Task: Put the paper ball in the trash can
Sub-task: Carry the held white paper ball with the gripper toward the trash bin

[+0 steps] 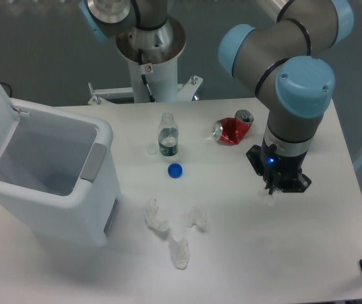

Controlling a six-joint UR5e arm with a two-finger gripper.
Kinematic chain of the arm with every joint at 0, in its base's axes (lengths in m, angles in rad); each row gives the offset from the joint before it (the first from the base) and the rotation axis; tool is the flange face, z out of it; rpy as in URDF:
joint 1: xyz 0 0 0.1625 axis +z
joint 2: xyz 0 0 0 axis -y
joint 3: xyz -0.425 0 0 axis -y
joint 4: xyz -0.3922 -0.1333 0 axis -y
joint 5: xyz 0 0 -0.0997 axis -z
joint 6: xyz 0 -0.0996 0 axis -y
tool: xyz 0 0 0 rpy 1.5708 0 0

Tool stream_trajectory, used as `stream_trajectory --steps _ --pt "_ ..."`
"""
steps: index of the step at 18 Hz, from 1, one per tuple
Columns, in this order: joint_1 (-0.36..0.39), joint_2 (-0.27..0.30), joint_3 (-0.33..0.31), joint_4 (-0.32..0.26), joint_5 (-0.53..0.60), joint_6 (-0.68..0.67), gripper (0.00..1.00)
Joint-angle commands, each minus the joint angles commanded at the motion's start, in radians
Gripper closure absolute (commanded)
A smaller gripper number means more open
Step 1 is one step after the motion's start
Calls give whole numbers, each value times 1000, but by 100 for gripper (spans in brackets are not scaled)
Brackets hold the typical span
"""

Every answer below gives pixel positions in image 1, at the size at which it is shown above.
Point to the white paper ball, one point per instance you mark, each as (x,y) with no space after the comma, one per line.
(266,198)

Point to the clear plastic water bottle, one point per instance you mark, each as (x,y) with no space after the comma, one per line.
(168,135)

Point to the white open trash bin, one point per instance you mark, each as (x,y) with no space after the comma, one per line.
(57,173)

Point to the crumpled paper bottom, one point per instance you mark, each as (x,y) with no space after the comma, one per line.
(179,252)

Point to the crumpled paper left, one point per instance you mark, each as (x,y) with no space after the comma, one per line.
(151,218)

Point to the crushed red soda can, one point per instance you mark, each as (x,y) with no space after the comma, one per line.
(231,130)

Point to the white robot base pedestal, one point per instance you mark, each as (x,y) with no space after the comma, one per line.
(152,60)

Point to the crumpled paper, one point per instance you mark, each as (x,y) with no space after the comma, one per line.
(179,252)
(197,217)
(151,218)

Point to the white bottle cap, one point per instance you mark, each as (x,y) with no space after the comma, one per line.
(151,149)

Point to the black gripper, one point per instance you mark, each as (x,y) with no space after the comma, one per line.
(283,173)

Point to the crumpled paper middle right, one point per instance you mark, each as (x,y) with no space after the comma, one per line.
(197,217)

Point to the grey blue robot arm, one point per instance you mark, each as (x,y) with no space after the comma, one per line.
(279,65)

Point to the blue bottle cap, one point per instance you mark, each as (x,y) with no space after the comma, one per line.
(175,170)

